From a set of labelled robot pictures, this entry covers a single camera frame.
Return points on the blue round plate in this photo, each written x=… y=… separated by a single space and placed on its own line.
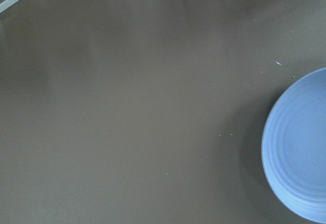
x=293 y=147

